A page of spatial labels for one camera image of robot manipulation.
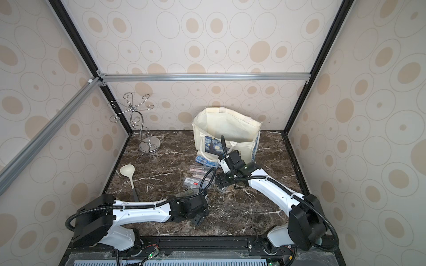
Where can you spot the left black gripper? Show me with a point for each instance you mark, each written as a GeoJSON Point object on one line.
{"type": "Point", "coordinates": [201, 218]}

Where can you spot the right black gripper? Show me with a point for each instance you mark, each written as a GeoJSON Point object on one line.
{"type": "Point", "coordinates": [222, 179]}

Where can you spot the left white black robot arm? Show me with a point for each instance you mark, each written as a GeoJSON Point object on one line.
{"type": "Point", "coordinates": [104, 220]}

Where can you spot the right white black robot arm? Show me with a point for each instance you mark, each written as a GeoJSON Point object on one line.
{"type": "Point", "coordinates": [307, 225]}

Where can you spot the clear case green compass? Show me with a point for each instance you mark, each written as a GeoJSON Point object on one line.
{"type": "Point", "coordinates": [187, 193]}

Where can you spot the cream canvas starry-night tote bag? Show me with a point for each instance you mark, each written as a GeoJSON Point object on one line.
{"type": "Point", "coordinates": [241, 133]}

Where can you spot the clear case barcode right upper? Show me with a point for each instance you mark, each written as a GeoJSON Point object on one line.
{"type": "Point", "coordinates": [222, 190]}

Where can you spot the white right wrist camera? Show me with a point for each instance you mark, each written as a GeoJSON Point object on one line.
{"type": "Point", "coordinates": [224, 166]}

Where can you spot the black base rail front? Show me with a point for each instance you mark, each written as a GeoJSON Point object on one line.
{"type": "Point", "coordinates": [202, 251]}

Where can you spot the cream spoon grey handle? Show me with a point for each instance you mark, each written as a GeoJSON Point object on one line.
{"type": "Point", "coordinates": [128, 171]}

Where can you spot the chrome wire jewelry stand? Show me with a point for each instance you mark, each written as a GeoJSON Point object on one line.
{"type": "Point", "coordinates": [148, 144]}

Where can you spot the horizontal aluminium rail back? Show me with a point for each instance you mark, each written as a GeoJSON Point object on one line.
{"type": "Point", "coordinates": [206, 77]}

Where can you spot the aluminium rail left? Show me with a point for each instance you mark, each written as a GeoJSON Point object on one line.
{"type": "Point", "coordinates": [28, 153]}

